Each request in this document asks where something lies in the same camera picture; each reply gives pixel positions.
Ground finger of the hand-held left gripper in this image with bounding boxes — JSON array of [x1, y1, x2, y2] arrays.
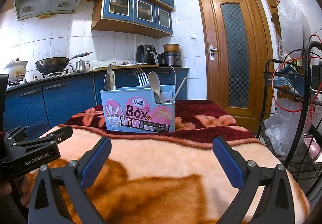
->
[[46, 125, 74, 144], [4, 126, 32, 145]]

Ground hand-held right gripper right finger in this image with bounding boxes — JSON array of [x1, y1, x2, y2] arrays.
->
[[213, 136, 296, 224]]

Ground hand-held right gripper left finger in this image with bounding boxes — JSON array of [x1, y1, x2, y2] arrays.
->
[[28, 136, 111, 224]]

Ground light blue utensil box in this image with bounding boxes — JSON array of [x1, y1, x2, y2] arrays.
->
[[100, 85, 176, 133]]

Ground white-handled table knife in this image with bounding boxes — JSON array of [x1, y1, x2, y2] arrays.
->
[[104, 65, 117, 91]]

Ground white chopstick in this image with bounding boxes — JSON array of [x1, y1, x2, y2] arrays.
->
[[172, 77, 187, 102]]

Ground cream-handled steel fork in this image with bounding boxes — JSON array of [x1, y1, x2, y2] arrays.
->
[[137, 68, 146, 87]]

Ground person's left hand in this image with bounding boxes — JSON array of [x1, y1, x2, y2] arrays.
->
[[0, 176, 34, 206]]

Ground blue base cabinets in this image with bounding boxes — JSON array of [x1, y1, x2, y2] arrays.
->
[[2, 69, 189, 131]]

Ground peach and maroon plush blanket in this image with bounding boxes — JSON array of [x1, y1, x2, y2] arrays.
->
[[25, 99, 311, 224]]

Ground gas stove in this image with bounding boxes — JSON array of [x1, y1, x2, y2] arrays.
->
[[6, 69, 69, 87]]

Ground clear plastic bag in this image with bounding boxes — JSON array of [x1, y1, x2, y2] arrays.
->
[[264, 98, 311, 156]]

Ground white clay pot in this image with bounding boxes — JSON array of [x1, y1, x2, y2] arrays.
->
[[3, 59, 29, 81]]

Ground steel teapot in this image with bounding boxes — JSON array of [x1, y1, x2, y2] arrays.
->
[[70, 59, 91, 74]]

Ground dark wok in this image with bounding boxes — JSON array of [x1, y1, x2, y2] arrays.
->
[[35, 51, 93, 74]]

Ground black metal rack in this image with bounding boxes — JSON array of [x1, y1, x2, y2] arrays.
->
[[257, 41, 322, 199]]

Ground pink box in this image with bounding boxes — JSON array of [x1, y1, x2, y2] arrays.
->
[[303, 136, 321, 164]]

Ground wooden cutting board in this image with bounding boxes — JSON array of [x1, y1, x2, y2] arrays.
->
[[91, 63, 160, 70]]

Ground white bag with red print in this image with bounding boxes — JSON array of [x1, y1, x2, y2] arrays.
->
[[305, 104, 322, 134]]

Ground wooden door with glass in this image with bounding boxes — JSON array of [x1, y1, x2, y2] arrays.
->
[[197, 0, 275, 134]]

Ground blue packet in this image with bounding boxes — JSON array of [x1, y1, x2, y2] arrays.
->
[[272, 65, 312, 97]]

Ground dark kitchen countertop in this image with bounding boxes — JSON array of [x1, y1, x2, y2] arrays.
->
[[5, 66, 190, 92]]

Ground black air fryer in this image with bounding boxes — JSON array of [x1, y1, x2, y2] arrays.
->
[[136, 44, 159, 65]]

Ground dark rice cooker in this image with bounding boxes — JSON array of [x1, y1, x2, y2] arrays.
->
[[158, 52, 182, 68]]

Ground black device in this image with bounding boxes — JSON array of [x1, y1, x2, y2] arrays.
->
[[311, 64, 322, 91]]

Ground brown bowl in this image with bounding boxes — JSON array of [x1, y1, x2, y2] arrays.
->
[[163, 44, 181, 54]]

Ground white plastic bag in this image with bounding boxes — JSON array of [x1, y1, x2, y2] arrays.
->
[[277, 0, 306, 51]]

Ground red cable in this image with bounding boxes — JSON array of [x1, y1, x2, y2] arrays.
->
[[272, 35, 322, 113]]

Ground white power cable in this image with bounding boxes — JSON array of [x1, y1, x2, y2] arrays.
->
[[160, 64, 176, 86]]

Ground metal door handle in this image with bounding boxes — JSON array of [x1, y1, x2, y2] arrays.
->
[[208, 45, 218, 61]]

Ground glass-door wall cabinet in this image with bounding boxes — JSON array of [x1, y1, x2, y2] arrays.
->
[[91, 0, 174, 39]]

